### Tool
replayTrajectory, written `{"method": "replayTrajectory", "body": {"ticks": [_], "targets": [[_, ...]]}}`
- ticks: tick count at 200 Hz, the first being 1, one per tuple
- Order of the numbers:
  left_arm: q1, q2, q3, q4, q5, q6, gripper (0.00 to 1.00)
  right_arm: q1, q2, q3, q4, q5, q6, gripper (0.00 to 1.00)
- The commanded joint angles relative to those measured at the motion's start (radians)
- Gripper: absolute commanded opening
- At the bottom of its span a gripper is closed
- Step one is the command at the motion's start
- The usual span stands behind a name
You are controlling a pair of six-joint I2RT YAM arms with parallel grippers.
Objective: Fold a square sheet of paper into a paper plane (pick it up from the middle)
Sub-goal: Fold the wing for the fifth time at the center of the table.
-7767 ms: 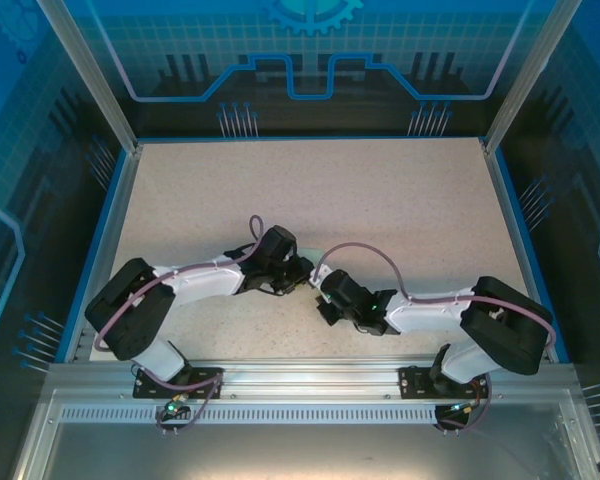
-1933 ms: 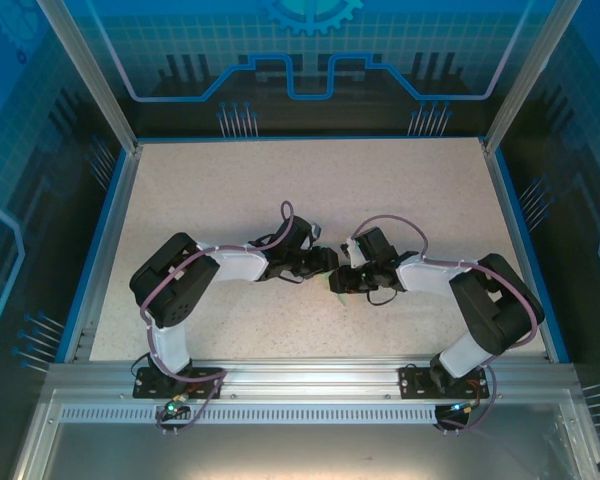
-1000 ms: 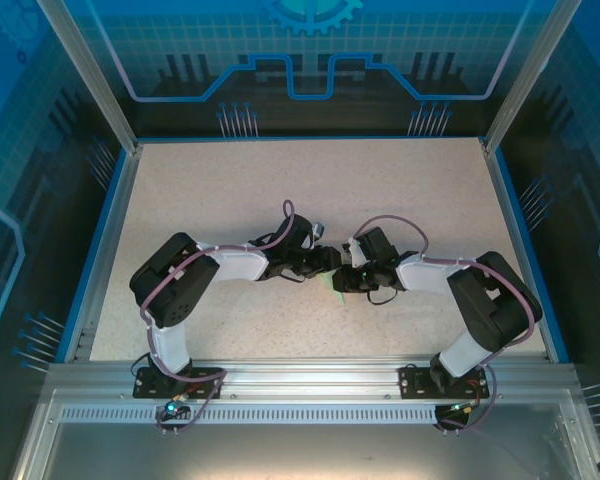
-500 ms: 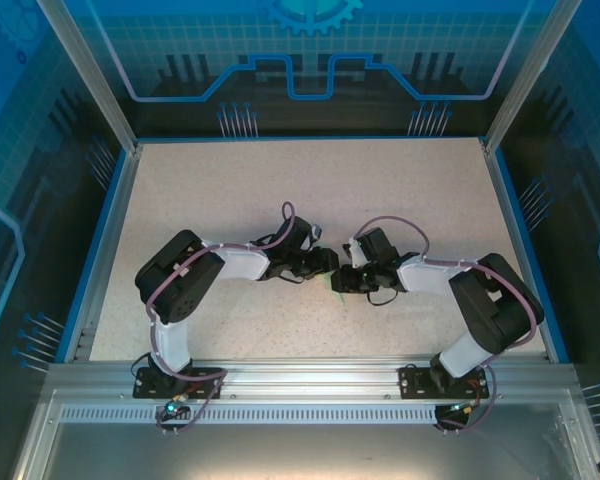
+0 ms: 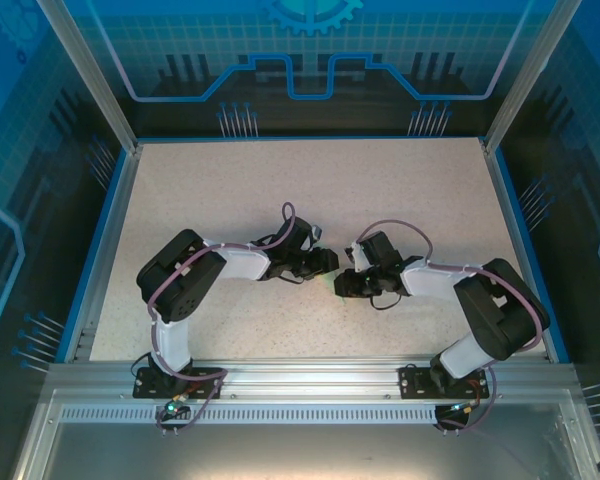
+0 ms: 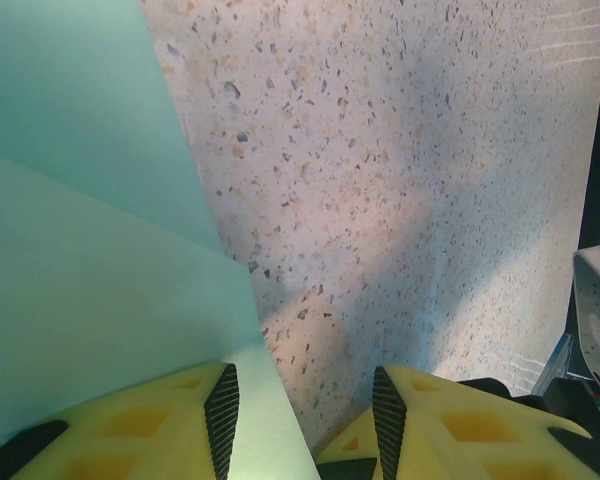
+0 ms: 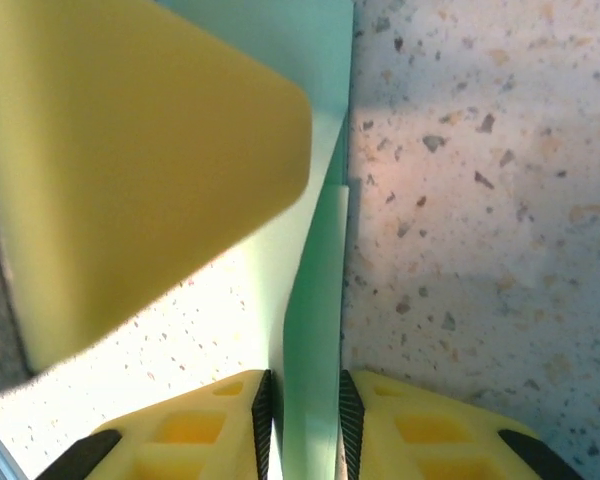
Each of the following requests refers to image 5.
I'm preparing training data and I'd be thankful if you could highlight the grey metal tray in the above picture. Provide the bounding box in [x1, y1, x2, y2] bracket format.
[9, 388, 600, 480]

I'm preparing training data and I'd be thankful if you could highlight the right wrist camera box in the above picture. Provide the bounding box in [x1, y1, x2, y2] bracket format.
[343, 241, 370, 272]

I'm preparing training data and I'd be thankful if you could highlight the long aluminium mounting rail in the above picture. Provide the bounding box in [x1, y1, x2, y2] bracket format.
[46, 355, 580, 401]

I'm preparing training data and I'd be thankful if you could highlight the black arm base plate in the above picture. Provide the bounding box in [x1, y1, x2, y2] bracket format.
[398, 364, 492, 400]
[133, 366, 225, 400]

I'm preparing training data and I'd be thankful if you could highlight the slotted white cable duct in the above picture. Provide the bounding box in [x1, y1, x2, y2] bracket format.
[58, 405, 565, 426]

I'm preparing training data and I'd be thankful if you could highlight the aluminium side rail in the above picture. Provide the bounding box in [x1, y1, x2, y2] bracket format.
[62, 142, 142, 364]
[479, 139, 566, 364]

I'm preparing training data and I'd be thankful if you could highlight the small lit cable connector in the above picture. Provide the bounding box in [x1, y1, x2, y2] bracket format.
[447, 399, 482, 417]
[162, 397, 190, 421]

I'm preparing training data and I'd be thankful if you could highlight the aluminium frame post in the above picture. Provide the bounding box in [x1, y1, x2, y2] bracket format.
[481, 0, 585, 155]
[33, 0, 142, 155]

